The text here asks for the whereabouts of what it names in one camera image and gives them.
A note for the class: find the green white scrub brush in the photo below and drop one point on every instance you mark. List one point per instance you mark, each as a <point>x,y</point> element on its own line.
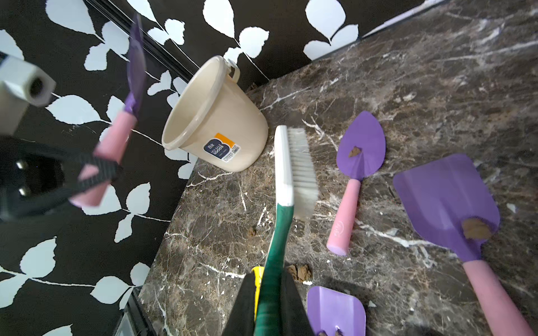
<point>296,193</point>

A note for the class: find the purple pointed trowel front row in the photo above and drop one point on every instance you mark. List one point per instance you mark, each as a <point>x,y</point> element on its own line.
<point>113,145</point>

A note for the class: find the purple pointed trowel pink handle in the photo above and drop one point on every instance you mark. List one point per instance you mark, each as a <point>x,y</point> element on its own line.
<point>361,153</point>

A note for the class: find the cream plastic bucket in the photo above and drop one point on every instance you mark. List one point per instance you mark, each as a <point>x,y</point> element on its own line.
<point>215,120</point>

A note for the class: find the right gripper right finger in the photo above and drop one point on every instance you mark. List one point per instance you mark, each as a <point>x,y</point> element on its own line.
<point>293,316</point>

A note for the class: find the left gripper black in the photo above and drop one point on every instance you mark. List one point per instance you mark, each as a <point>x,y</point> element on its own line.
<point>33,180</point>

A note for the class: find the purple square trowel pink handle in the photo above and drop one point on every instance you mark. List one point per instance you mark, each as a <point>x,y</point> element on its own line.
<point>449,205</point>

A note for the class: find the purple square trowel front row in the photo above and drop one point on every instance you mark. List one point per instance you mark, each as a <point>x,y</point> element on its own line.
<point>334,313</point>

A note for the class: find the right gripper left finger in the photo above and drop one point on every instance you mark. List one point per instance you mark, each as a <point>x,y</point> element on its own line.
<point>241,319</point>

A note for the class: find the yellow square trowel wooden handle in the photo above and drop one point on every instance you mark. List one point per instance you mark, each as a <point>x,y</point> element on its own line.
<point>258,273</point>

